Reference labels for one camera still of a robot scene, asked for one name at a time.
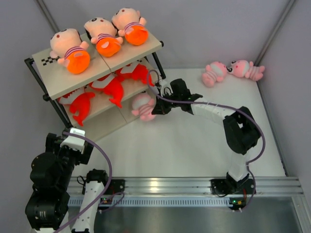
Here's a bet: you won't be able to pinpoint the right doll orange pants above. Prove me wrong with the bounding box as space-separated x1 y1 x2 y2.
111 8 149 46

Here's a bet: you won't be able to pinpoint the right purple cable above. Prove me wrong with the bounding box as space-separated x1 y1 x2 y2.
147 69 266 214

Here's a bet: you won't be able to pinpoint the purple cable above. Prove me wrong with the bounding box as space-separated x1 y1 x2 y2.
147 69 266 214
58 131 125 233

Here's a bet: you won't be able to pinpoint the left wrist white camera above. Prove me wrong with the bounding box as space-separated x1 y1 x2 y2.
60 128 86 153

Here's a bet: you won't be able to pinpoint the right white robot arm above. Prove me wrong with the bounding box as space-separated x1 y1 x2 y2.
152 79 261 197

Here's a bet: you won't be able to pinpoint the pink plush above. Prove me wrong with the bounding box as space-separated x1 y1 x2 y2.
227 60 265 82
201 61 227 87
131 93 155 121

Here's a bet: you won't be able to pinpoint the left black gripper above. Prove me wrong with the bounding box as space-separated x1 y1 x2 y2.
46 133 93 190

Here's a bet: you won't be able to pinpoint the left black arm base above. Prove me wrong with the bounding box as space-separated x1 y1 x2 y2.
105 179 125 195

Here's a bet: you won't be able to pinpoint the aluminium mounting rail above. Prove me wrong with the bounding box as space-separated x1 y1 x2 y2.
68 176 304 197

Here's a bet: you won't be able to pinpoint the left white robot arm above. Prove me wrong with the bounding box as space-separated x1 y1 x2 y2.
25 128 111 233

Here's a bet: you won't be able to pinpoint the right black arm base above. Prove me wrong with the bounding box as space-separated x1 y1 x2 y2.
211 178 255 196

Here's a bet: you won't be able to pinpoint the white slotted cable duct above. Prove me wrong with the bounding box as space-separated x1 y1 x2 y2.
68 196 234 208

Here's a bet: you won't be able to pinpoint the beige three-tier shelf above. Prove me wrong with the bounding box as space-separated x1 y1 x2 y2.
24 35 164 140

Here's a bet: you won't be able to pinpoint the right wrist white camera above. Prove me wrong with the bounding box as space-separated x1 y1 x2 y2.
155 80 173 96

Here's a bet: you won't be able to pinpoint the middle doll orange pants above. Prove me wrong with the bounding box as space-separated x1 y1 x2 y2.
84 17 123 57

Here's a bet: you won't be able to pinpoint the left doll orange pants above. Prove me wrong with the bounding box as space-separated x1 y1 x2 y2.
50 28 90 74

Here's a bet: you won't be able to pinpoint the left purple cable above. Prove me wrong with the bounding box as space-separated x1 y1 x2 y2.
58 131 125 233

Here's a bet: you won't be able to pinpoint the wrist white camera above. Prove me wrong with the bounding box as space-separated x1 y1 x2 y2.
60 128 86 153
155 80 173 96

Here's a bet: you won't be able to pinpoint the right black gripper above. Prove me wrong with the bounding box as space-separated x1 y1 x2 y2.
152 91 181 116

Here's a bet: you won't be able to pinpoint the red plush fish white face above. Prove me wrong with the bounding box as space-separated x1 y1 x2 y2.
57 87 95 126

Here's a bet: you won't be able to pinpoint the doll orange pants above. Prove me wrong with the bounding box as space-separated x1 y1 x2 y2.
84 17 123 57
111 8 149 46
50 28 90 74

